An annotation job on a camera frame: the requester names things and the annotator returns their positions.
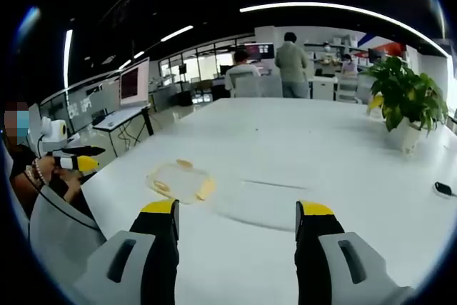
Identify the person's dark clothing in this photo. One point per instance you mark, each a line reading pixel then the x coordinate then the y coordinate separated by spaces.
pixel 23 176

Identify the green potted plant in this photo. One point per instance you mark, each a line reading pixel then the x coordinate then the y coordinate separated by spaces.
pixel 405 90

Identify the white side desk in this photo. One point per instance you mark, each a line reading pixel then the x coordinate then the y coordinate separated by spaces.
pixel 119 117

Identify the long ceiling light strip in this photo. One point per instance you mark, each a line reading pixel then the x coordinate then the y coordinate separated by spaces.
pixel 342 8

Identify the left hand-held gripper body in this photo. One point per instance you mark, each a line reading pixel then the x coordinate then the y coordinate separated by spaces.
pixel 53 133

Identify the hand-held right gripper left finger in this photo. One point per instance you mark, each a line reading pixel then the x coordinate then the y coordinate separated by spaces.
pixel 118 269

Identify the wall screen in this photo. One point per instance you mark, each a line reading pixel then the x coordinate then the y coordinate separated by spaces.
pixel 260 51

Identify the white plant pot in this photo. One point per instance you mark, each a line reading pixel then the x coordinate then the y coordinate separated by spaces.
pixel 410 137

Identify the large computer monitor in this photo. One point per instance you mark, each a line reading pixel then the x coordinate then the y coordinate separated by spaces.
pixel 134 81

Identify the person's left hand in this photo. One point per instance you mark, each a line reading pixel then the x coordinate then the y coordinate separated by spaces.
pixel 46 169

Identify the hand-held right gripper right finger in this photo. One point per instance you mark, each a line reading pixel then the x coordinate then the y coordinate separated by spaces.
pixel 321 265

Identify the clear plastic container with lid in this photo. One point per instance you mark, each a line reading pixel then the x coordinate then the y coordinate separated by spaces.
pixel 180 183

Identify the small black device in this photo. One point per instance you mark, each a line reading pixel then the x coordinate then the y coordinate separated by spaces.
pixel 442 188

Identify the grey mesh chair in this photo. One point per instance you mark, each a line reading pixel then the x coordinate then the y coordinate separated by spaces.
pixel 246 85

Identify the short ceiling light strip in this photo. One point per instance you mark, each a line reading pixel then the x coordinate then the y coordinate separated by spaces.
pixel 176 33

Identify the white cabinet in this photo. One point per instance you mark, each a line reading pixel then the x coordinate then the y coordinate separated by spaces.
pixel 324 88

